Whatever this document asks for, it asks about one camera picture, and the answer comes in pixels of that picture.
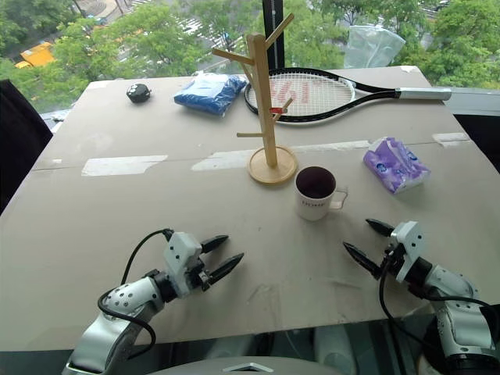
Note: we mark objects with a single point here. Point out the purple tissue pack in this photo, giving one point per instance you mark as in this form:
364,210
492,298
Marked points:
396,164

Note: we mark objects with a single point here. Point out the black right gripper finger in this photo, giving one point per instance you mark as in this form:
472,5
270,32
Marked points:
361,258
379,226

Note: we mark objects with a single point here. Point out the small black round object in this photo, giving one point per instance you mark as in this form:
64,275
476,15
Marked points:
138,93

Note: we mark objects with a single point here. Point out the white mug dark inside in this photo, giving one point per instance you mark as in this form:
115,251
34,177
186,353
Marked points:
315,192

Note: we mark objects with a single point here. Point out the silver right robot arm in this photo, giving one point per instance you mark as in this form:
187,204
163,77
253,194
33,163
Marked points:
457,308

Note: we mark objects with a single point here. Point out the red mark tape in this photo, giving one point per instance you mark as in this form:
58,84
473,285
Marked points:
278,111

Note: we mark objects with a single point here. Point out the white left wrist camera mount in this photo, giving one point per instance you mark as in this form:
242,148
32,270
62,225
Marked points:
180,256

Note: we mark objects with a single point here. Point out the blue cloth in plastic bag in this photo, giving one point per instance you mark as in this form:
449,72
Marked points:
211,93

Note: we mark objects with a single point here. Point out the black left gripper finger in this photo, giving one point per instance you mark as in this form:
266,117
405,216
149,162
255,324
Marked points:
214,243
226,267

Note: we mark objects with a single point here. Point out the black chair back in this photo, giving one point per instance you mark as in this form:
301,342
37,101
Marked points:
19,144

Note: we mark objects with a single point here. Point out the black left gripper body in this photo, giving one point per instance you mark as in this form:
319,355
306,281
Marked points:
197,273

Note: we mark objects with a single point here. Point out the wooden mug tree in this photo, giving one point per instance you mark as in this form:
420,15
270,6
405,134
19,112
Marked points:
269,117

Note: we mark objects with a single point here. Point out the black window frame post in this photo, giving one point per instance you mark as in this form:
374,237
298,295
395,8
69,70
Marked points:
272,35

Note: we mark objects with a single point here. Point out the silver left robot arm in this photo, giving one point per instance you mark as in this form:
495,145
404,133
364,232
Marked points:
117,312

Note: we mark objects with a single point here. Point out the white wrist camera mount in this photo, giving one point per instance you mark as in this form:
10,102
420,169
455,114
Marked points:
408,250
180,256

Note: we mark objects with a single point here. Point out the black white tennis racket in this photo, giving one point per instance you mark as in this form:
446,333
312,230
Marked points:
332,95

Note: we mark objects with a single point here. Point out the clear plastic bag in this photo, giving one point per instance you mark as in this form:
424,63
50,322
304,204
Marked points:
371,46

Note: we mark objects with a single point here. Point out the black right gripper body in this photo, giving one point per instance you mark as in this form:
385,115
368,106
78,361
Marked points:
392,258

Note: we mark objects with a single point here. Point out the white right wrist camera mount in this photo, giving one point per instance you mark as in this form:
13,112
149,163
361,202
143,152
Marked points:
408,250

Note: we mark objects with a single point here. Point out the grey robot torso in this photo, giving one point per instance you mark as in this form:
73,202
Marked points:
242,366

